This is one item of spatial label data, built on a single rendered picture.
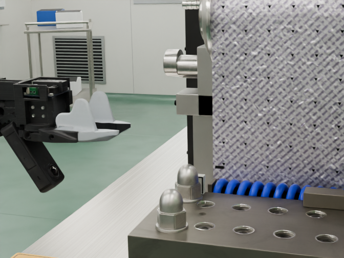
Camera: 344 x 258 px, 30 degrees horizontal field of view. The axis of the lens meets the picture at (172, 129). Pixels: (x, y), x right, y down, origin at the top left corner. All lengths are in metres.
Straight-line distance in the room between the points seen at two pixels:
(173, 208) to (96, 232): 0.38
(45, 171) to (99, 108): 0.12
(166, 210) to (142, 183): 0.59
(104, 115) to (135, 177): 0.41
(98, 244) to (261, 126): 0.34
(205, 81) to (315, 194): 0.24
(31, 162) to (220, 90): 0.30
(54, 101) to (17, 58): 6.22
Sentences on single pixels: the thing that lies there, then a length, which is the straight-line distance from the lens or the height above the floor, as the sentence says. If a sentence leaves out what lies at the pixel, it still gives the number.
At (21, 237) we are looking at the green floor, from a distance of 3.46.
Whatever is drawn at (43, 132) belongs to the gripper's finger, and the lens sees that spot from 0.90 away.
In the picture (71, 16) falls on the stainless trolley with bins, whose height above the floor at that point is 0.99.
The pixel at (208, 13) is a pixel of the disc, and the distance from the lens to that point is 0.82.
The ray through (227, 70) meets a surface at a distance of 0.83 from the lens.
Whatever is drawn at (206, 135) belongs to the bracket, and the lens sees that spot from 0.94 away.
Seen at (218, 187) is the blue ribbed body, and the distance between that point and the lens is 0.84.
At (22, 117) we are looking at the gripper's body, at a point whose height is 1.12.
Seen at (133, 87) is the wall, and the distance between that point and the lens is 6.97.
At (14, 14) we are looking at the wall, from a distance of 7.09.
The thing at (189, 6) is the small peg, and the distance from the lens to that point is 0.88.
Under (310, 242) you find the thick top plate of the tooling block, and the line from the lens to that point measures 0.70.
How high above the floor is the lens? 1.31
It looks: 14 degrees down
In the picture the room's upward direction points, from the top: 1 degrees counter-clockwise
